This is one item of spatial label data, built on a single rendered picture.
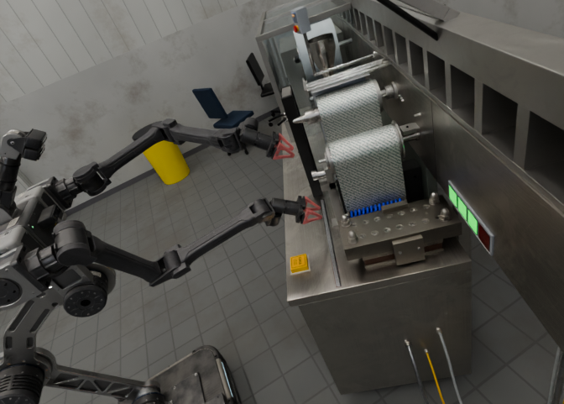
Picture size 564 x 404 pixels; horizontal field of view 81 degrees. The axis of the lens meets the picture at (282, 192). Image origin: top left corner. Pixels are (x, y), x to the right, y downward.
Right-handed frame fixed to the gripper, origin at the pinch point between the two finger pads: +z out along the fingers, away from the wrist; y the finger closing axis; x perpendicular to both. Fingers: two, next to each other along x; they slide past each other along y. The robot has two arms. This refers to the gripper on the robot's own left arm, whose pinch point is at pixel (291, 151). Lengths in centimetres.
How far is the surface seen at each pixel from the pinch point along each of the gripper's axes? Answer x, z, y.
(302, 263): -35.8, 19.0, 18.8
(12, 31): -112, -280, -297
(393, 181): 5.9, 38.6, 7.9
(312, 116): 9.3, 6.4, -20.1
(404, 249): -7, 44, 29
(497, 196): 31, 34, 54
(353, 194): -4.6, 27.6, 7.9
